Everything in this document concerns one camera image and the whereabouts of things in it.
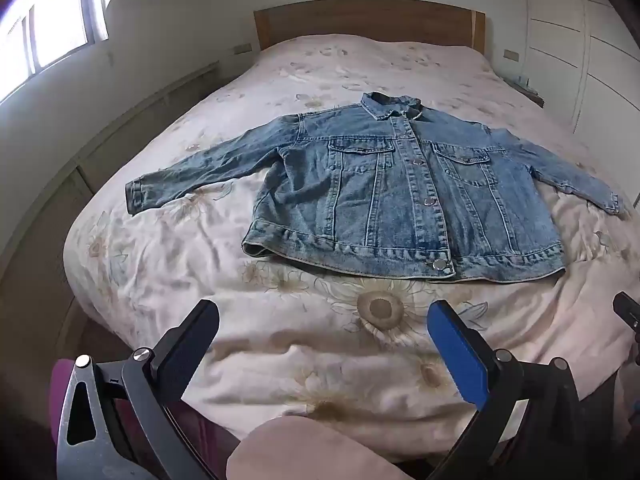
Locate pink trouser knee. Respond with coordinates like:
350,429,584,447
227,416,408,480

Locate magenta plastic object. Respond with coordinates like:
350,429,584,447
48,359,75,444

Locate small items on nightstand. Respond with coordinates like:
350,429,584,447
516,75,529,87

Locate wooden headboard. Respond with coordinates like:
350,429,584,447
254,0,486,54

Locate wooden nightstand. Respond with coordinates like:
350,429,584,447
504,78,544,108

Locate left wall switch plate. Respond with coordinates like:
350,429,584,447
233,44,252,55

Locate floral pink bed cover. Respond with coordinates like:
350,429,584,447
63,35,639,460

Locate blue denim jacket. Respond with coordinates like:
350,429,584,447
125,92,623,283

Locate right wall switch plate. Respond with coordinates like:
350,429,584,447
503,49,520,62

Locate wall switch plate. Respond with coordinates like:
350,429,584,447
503,49,520,62
233,44,252,55

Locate white wardrobe doors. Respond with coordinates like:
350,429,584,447
524,0,639,195

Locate bright window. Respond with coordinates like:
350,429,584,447
1,0,111,99

